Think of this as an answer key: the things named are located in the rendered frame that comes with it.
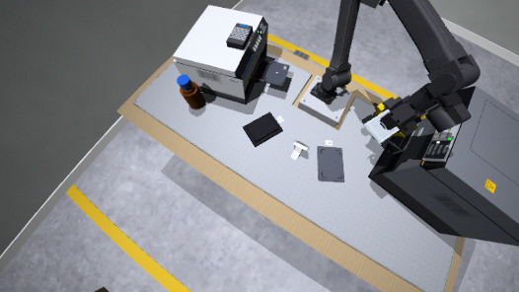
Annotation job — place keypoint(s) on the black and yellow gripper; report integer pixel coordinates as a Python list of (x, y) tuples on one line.
[(404, 130)]

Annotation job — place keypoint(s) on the brown bottle with blue cap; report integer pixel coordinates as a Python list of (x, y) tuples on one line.
[(191, 92)]

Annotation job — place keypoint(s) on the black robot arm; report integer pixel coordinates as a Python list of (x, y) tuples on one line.
[(440, 53)]

